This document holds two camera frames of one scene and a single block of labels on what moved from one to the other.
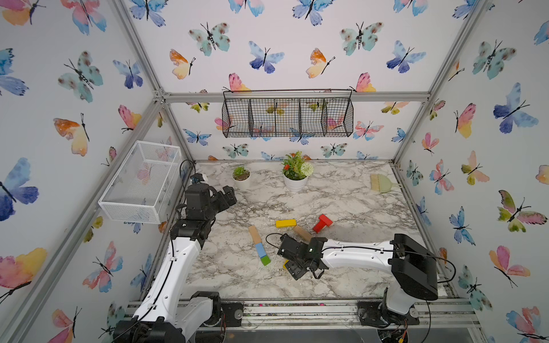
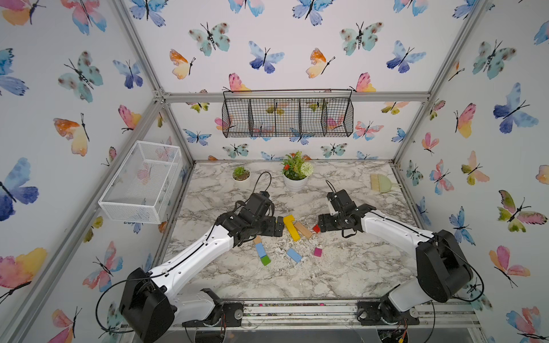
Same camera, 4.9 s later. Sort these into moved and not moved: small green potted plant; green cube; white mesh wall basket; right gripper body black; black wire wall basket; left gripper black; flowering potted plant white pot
Moved: right gripper body black; left gripper black
Not moved: white mesh wall basket; flowering potted plant white pot; black wire wall basket; small green potted plant; green cube
